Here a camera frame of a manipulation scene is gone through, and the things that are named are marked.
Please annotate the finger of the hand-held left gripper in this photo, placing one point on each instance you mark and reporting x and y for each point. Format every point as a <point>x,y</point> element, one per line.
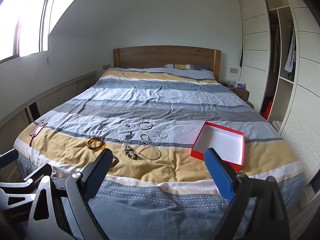
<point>8,158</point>
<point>37,173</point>

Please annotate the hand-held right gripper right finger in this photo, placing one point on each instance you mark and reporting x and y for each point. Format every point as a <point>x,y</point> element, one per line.
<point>220,177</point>

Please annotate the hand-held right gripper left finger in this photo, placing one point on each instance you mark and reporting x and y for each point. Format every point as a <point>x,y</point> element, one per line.
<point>98,177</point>

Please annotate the amber bangle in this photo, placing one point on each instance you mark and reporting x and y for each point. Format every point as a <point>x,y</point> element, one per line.
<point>96,148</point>

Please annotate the red shallow box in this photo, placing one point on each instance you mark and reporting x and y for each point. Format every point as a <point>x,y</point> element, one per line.
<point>220,142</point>

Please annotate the silver pendant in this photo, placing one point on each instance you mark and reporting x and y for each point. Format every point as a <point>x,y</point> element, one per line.
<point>128,137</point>

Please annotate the large silver bangle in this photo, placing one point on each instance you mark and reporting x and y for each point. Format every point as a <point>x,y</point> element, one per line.
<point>139,125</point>

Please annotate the phone in pink case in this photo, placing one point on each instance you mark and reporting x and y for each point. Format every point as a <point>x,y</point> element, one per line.
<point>37,130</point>

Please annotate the folded white cloth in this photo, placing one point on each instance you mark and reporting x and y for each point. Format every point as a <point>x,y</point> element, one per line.
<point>276,125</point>

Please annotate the red item in wardrobe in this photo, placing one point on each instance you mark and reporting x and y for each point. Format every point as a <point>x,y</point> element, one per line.
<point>268,108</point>

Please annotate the wooden nightstand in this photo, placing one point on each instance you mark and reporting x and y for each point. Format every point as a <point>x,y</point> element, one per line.
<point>241,93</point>

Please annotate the purple tissue box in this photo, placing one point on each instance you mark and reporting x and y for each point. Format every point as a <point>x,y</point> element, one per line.
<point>241,85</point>

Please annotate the striped duvet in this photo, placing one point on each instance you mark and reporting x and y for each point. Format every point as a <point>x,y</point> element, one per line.
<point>160,100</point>

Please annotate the window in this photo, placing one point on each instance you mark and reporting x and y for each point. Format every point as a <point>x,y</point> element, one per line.
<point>30,30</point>

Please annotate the wooden headboard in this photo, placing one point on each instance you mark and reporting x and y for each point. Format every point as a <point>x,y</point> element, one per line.
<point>162,56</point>

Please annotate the white wardrobe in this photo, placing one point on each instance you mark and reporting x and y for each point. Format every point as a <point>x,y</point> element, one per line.
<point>255,42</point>

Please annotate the hanging striped shirt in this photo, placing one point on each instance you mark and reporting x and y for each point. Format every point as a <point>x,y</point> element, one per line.
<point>290,52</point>

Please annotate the low beige wall cabinet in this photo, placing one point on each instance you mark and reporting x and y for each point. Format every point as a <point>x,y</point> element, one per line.
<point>62,90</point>

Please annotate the wall socket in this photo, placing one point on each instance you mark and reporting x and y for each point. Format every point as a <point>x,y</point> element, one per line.
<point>106,66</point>
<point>233,70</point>

